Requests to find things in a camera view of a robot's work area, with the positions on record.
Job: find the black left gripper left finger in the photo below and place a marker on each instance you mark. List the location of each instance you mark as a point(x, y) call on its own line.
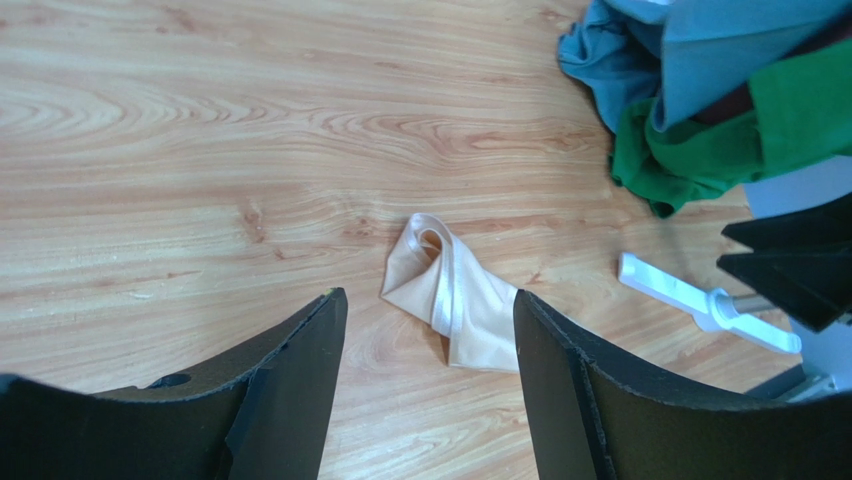
point(259, 410)

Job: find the grey garment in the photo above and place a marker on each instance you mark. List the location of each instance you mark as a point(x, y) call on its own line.
point(683, 55)

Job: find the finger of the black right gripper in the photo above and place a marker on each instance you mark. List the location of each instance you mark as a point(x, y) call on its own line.
point(819, 226)
point(812, 285)

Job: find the green t-shirt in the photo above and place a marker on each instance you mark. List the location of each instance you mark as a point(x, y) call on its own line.
point(801, 116)

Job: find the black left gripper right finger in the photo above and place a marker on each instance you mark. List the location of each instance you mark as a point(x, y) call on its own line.
point(597, 411)

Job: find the beige cloth napkin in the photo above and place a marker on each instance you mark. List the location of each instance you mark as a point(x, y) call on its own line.
point(432, 275)

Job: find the silver white clothes rack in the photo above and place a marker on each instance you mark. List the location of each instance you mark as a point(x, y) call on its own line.
point(712, 311)

